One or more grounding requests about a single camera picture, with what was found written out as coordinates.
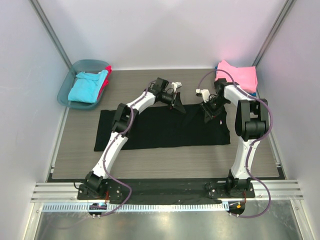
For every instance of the left aluminium corner post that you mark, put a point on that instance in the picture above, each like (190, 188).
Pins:
(50, 31)

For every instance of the blue folded t shirt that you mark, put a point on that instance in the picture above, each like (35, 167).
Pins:
(253, 94)

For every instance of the teal plastic basket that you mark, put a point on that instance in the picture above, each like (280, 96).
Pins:
(84, 65)

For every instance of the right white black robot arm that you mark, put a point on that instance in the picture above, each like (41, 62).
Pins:
(251, 124)

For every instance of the aluminium corner post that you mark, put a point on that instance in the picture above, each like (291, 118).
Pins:
(50, 31)
(280, 19)

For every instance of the pink folded t shirt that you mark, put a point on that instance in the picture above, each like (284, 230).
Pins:
(223, 75)

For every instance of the light blue t shirt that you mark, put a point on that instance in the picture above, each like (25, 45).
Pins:
(87, 87)

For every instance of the right aluminium corner post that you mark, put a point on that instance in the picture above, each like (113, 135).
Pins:
(280, 19)

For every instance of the red t shirt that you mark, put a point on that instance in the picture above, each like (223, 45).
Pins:
(106, 80)

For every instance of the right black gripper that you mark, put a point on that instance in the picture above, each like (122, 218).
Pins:
(210, 110)

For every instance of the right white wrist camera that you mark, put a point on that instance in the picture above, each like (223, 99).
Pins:
(204, 93)

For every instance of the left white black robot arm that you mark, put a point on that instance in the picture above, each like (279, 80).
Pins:
(126, 116)

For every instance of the aluminium rail beam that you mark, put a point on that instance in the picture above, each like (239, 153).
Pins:
(66, 192)

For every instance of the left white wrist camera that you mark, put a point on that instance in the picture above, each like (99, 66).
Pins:
(175, 86)

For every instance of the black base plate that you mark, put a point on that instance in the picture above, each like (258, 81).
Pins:
(166, 191)

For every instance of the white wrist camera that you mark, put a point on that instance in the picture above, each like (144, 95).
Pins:
(175, 86)
(204, 93)

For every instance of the black t shirt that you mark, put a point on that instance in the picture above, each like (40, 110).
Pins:
(158, 127)

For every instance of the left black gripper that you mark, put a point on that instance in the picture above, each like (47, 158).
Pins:
(178, 104)

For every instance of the white slotted cable duct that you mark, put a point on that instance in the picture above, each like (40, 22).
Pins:
(93, 207)

